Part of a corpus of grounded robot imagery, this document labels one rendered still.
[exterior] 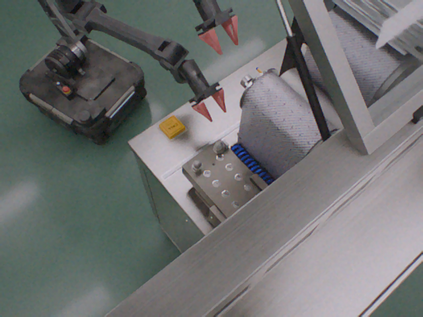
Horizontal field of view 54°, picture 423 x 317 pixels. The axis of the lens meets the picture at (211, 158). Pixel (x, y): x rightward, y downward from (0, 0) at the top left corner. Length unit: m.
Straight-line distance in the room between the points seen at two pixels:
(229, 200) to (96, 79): 1.49
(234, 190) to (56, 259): 1.35
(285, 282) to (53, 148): 2.08
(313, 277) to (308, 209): 0.23
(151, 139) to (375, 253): 0.93
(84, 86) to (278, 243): 2.08
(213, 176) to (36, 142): 1.63
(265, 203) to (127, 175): 1.92
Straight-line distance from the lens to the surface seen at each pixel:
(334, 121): 1.21
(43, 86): 2.63
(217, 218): 1.26
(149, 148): 1.50
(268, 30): 3.13
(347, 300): 0.81
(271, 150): 1.20
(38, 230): 2.48
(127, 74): 2.56
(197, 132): 1.52
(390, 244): 0.87
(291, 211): 0.59
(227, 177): 1.29
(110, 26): 1.48
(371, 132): 0.66
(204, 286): 0.56
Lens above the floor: 2.20
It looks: 63 degrees down
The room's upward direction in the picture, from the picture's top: 2 degrees clockwise
